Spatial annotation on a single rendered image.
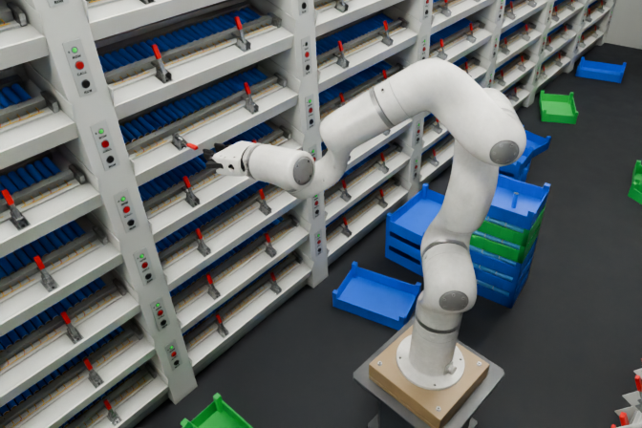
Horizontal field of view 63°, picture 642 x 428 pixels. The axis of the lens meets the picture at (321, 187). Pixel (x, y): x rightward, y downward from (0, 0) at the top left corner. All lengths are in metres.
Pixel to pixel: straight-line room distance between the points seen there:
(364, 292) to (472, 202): 1.13
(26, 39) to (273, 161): 0.54
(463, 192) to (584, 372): 1.13
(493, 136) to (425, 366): 0.74
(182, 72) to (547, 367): 1.56
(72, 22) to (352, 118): 0.61
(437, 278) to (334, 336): 0.90
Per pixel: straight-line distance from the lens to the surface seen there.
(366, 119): 1.04
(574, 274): 2.46
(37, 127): 1.29
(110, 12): 1.30
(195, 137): 1.51
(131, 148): 1.45
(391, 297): 2.19
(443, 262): 1.25
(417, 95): 1.02
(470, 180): 1.14
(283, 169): 1.09
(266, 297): 2.06
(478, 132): 1.01
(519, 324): 2.20
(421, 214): 2.35
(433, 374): 1.54
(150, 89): 1.37
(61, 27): 1.24
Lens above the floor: 1.60
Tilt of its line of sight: 35 degrees down
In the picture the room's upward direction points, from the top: 3 degrees counter-clockwise
